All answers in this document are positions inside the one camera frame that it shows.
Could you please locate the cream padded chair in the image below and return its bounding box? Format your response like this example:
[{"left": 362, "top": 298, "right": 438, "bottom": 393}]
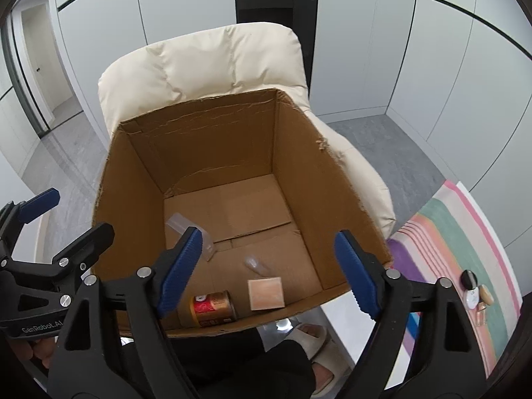
[{"left": 97, "top": 22, "right": 397, "bottom": 242}]

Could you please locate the beige square box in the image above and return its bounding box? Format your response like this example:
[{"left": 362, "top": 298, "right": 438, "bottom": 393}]
[{"left": 247, "top": 276, "right": 285, "bottom": 312}]

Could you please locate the red and gold can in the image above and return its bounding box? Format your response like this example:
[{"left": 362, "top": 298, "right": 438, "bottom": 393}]
[{"left": 190, "top": 290, "right": 237, "bottom": 328}]

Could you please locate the beige slipper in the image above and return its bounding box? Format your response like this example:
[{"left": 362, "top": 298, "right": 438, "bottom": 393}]
[{"left": 287, "top": 323, "right": 350, "bottom": 399}]

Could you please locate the person's left hand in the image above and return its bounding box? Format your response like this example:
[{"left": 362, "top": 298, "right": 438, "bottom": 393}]
[{"left": 17, "top": 332, "right": 57, "bottom": 372}]

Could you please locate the brown cardboard box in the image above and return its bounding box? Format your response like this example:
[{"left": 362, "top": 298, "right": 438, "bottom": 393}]
[{"left": 91, "top": 87, "right": 393, "bottom": 338}]

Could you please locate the white door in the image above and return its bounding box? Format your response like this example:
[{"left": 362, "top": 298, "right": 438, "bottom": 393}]
[{"left": 21, "top": 6, "right": 84, "bottom": 117}]

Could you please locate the striped colourful cloth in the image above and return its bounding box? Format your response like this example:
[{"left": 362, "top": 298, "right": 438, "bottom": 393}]
[{"left": 386, "top": 181, "right": 523, "bottom": 377}]

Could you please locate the clear plastic container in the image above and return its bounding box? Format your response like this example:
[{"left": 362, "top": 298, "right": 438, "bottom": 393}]
[{"left": 165, "top": 213, "right": 219, "bottom": 262}]

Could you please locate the dark glass wall panel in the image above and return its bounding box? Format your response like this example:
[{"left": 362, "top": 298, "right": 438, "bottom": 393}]
[{"left": 233, "top": 0, "right": 321, "bottom": 92}]

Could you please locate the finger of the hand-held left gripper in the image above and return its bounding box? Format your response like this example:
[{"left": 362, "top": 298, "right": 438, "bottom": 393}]
[
  {"left": 45, "top": 222, "right": 116, "bottom": 289},
  {"left": 0, "top": 188, "right": 61, "bottom": 254}
]

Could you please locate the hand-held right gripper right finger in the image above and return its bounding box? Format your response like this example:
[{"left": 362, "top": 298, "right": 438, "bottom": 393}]
[{"left": 334, "top": 229, "right": 497, "bottom": 399}]

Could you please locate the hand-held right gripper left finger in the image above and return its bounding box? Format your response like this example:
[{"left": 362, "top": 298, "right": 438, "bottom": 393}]
[{"left": 48, "top": 226, "right": 204, "bottom": 399}]

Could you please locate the clear plastic tube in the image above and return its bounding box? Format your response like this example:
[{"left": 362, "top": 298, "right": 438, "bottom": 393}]
[{"left": 244, "top": 255, "right": 271, "bottom": 279}]

